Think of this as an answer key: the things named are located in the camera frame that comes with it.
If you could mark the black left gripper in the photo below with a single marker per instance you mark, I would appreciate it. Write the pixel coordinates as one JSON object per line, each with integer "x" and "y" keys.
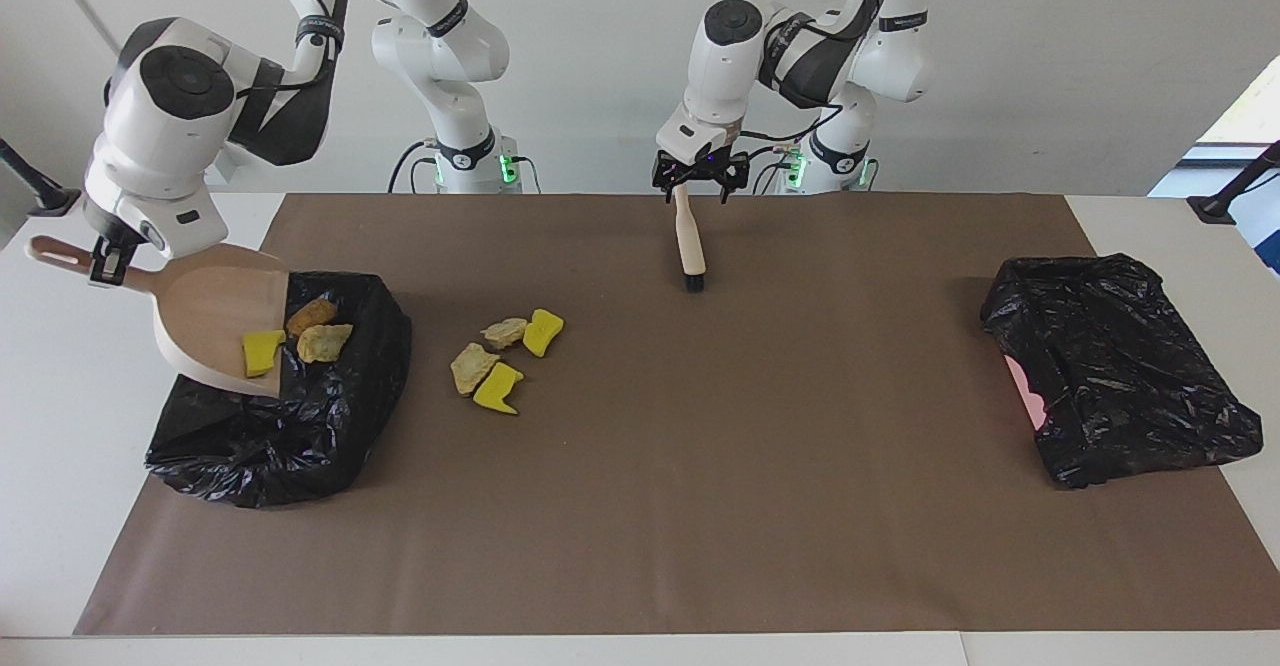
{"x": 700, "y": 166}

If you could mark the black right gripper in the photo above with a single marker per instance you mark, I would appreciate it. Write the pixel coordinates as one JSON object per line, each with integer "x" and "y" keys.
{"x": 115, "y": 243}

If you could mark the pink hand brush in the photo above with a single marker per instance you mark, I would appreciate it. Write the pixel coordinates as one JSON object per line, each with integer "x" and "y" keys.
{"x": 689, "y": 246}

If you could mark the pink plastic dustpan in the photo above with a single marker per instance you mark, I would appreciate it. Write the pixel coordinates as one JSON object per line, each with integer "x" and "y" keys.
{"x": 210, "y": 306}

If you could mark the yellow sponge piece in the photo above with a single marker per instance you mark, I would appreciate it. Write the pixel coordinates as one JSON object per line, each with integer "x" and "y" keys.
{"x": 542, "y": 332}
{"x": 497, "y": 388}
{"x": 263, "y": 352}

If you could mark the brown sponge cylinder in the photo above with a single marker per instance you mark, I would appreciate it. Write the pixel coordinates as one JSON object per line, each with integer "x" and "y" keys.
{"x": 311, "y": 314}

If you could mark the beige torn foam chunk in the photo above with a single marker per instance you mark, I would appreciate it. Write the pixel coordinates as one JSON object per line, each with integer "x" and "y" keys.
{"x": 324, "y": 343}
{"x": 504, "y": 332}
{"x": 470, "y": 367}

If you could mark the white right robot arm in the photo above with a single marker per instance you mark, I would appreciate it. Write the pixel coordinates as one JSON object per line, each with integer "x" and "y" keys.
{"x": 160, "y": 166}

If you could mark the black plastic trash bag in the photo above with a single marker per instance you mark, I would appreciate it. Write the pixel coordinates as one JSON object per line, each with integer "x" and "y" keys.
{"x": 1130, "y": 376}
{"x": 280, "y": 436}

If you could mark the pink plastic bin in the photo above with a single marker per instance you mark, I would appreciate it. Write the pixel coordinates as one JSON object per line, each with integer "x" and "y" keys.
{"x": 1022, "y": 391}

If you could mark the brown paper table mat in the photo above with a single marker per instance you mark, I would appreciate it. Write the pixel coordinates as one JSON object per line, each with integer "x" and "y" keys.
{"x": 640, "y": 596}

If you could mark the black camera stand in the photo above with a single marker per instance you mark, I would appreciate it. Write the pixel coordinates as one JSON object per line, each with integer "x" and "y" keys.
{"x": 1225, "y": 201}
{"x": 40, "y": 194}

